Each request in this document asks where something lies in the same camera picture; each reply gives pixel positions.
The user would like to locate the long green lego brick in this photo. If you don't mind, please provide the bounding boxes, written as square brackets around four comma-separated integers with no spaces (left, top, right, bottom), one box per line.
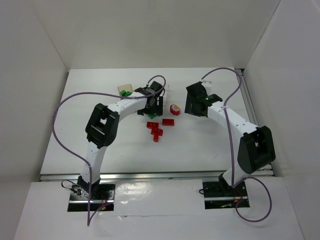
[148,114,158,119]

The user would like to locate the green square lego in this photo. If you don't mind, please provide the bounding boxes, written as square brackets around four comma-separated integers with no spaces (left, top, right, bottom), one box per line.
[125,91,132,97]

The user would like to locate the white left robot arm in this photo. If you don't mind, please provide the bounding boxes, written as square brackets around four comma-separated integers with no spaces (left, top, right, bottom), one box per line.
[77,81,164,197]

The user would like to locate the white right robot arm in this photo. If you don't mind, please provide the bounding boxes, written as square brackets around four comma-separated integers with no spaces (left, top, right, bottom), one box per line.
[185,81,276,193]

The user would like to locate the clear plastic container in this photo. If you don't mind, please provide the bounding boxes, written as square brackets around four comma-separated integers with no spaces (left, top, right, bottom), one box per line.
[162,84,170,106]

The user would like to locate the red flower lego brick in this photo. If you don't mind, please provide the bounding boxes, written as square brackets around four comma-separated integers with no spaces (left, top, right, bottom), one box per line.
[170,104,181,116]

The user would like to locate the long red lego brick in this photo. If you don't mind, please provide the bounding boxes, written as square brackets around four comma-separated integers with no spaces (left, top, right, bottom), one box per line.
[162,118,175,126]

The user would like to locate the red lego flat plate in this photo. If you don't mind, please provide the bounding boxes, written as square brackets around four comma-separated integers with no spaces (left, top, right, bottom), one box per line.
[146,121,159,130]

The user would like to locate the red sloped lego brick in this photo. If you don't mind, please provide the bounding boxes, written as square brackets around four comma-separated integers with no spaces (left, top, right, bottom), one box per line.
[151,127,163,136]

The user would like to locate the brown tinted plastic container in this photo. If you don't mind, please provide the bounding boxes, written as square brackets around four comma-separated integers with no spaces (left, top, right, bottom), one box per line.
[117,84,134,95]

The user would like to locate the small red lego brick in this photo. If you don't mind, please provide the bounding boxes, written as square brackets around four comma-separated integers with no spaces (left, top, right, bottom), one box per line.
[153,134,159,143]

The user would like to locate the aluminium front rail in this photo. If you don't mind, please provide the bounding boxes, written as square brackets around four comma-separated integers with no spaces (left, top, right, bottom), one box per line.
[39,171,222,182]

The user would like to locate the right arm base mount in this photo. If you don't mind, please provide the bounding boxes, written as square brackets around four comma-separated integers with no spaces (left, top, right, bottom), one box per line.
[198,181,250,210]

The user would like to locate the aluminium side rail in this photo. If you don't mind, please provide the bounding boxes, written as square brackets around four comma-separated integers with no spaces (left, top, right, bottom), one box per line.
[235,68,275,177]

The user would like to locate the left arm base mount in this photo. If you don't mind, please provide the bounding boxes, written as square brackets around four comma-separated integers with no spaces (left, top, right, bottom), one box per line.
[67,183,116,212]

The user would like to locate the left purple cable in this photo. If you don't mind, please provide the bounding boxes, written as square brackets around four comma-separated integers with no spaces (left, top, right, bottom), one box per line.
[52,74,167,227]

